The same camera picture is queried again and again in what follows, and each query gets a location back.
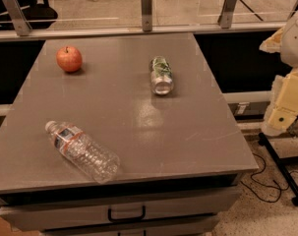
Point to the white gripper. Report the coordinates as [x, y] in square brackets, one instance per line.
[294, 44]

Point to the left metal bracket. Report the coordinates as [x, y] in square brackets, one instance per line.
[20, 24]

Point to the grey drawer with black handle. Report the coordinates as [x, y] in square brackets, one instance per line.
[120, 209]

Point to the grey metal rail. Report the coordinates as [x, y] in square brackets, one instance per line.
[45, 34]

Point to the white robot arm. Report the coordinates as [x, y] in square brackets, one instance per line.
[285, 42]

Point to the black stand leg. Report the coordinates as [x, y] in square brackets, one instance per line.
[282, 163]

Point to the black office chair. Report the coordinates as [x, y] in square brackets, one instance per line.
[38, 13]

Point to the lower grey drawer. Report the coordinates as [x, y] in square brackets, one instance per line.
[175, 226]

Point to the red apple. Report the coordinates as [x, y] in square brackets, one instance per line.
[69, 59]

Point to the clear plastic water bottle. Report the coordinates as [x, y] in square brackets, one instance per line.
[98, 162]

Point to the middle metal bracket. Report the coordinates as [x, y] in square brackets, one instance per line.
[146, 8]

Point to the green aluminium can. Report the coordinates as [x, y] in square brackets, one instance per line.
[161, 81]

